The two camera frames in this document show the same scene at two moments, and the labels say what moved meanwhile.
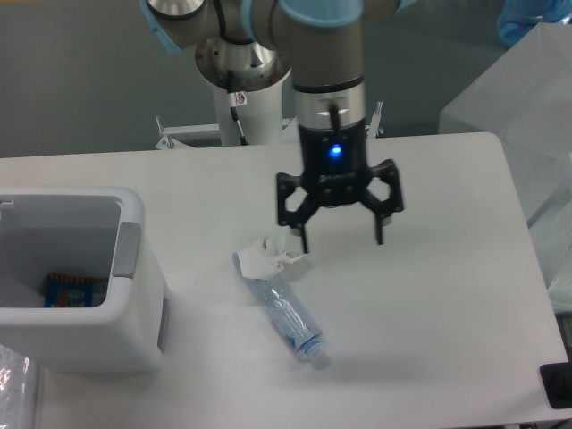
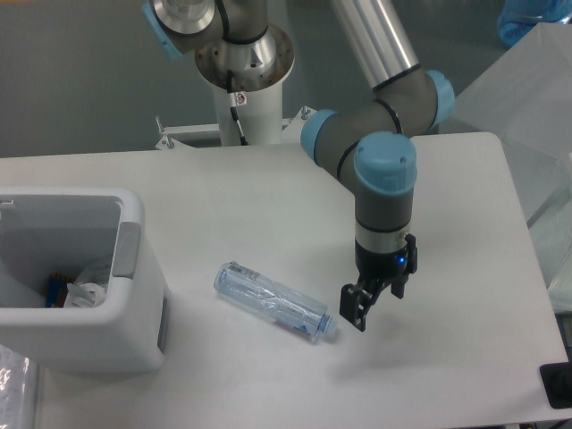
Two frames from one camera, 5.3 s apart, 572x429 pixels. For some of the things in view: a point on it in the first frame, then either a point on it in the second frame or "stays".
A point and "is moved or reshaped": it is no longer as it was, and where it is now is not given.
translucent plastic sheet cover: x=524 y=97 stays
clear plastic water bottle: x=292 y=313 is moved or reshaped
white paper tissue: x=266 y=257 to x=88 y=295
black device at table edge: x=557 y=381 stays
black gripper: x=334 y=164 to x=381 y=268
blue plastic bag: x=517 y=18 stays
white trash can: x=88 y=231 stays
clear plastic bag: x=19 y=391 stays
